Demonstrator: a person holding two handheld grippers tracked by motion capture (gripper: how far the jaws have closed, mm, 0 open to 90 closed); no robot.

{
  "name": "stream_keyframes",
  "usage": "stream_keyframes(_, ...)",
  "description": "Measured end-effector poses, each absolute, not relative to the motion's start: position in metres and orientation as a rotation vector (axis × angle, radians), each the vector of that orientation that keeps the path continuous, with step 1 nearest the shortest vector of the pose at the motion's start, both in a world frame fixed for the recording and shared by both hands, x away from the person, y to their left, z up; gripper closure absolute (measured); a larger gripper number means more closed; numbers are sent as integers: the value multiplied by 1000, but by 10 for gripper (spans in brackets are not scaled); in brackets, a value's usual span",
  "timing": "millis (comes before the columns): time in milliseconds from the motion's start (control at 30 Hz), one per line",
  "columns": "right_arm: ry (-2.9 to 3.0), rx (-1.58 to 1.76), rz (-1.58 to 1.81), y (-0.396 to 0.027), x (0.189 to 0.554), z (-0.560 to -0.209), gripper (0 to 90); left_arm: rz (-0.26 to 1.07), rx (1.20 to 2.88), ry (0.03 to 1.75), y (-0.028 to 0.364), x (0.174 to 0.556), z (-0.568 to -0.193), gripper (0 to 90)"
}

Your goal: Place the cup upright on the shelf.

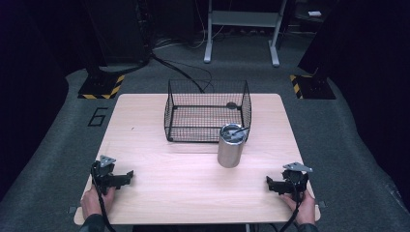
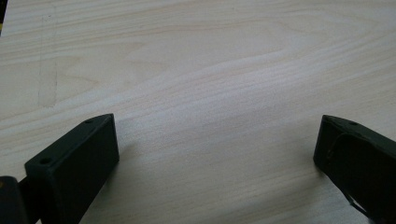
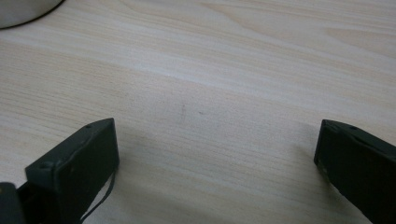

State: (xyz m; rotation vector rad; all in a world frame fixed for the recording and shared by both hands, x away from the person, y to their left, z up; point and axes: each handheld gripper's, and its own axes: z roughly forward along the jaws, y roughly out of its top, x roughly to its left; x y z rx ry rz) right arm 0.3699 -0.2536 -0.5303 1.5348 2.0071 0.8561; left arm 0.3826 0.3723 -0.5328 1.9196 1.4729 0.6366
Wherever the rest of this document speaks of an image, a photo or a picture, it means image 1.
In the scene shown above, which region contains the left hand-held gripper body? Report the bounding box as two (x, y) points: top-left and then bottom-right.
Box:
(90, 155), (121, 196)

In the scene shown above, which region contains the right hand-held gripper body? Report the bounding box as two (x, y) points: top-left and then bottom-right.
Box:
(281, 161), (314, 195)

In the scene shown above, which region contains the stainless steel tumbler cup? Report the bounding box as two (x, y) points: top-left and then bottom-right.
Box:
(217, 123), (251, 169)

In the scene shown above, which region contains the black wire mesh basket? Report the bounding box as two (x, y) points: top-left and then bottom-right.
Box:
(163, 78), (252, 144)

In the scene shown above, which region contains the person's right hand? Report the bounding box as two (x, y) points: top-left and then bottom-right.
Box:
(278, 188), (316, 226)

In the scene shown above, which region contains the person's left hand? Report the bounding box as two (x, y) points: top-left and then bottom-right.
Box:
(79, 185), (117, 220)

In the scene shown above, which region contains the black yellow striped floor plate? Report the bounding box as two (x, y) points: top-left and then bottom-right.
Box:
(77, 73), (126, 101)
(288, 73), (337, 101)

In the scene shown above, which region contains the black equipment stand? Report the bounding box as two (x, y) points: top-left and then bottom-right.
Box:
(80, 0), (153, 77)

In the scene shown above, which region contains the dark curtain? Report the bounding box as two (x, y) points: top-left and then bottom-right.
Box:
(297, 0), (410, 81)

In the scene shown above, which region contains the white metal stand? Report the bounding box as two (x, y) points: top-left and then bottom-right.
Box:
(203, 0), (288, 68)

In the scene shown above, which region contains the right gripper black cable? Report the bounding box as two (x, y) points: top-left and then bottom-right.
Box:
(278, 179), (306, 232)

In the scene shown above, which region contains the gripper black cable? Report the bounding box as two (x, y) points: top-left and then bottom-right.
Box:
(278, 179), (306, 232)
(90, 159), (117, 232)

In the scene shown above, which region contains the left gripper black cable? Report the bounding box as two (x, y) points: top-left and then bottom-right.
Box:
(90, 159), (117, 232)

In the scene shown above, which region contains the black floor cable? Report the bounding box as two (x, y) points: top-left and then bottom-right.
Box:
(150, 52), (215, 95)

